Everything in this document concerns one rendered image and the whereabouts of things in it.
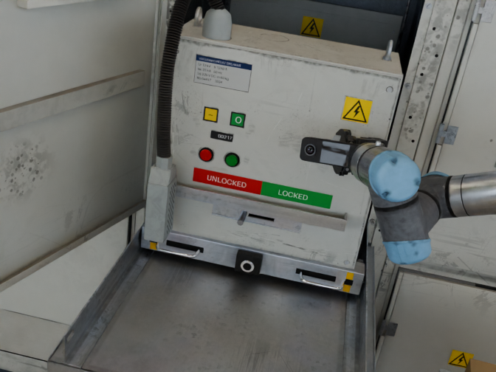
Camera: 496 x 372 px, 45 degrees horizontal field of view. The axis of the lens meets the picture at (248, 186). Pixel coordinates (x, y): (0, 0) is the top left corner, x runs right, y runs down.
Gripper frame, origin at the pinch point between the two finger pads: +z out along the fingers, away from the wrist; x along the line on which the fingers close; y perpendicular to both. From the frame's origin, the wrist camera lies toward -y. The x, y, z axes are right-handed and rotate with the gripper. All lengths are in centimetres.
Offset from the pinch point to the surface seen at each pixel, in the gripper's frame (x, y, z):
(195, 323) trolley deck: -40.1, -25.4, -4.1
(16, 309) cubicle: -72, -80, 69
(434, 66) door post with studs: 19.4, 26.9, 17.2
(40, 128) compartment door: -3, -61, 8
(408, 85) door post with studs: 14.2, 22.2, 19.4
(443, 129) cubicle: 4.6, 31.9, 17.3
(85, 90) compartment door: 5, -54, 15
